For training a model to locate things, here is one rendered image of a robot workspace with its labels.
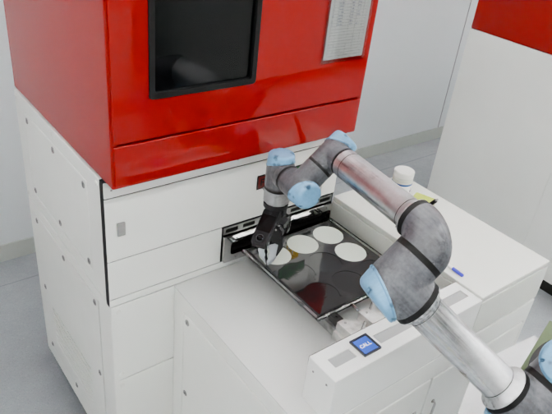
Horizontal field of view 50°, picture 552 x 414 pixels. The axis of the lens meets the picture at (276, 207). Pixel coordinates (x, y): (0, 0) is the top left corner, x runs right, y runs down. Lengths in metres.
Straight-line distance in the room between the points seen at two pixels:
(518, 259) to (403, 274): 0.77
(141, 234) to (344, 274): 0.60
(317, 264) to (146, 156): 0.64
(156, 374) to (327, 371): 0.78
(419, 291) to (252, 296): 0.66
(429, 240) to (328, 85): 0.65
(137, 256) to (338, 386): 0.65
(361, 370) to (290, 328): 0.33
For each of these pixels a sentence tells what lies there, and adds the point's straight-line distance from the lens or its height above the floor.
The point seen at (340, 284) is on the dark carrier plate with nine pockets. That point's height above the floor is 0.90.
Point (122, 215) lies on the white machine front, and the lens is 1.59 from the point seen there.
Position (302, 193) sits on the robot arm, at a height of 1.23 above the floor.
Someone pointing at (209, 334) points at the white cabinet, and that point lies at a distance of 1.71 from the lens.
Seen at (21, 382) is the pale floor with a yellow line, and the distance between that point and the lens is 2.73.
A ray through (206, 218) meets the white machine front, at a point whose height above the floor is 1.03.
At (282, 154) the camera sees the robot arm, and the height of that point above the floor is 1.27.
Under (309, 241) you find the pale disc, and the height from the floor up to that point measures 0.90.
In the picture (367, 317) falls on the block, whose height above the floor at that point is 0.91.
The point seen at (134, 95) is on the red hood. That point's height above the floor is 1.46.
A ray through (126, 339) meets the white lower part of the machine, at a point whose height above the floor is 0.68.
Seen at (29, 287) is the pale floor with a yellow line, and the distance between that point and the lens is 3.18.
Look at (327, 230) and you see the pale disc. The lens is 1.98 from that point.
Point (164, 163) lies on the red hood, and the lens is 1.51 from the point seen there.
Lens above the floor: 1.97
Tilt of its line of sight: 31 degrees down
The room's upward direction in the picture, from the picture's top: 7 degrees clockwise
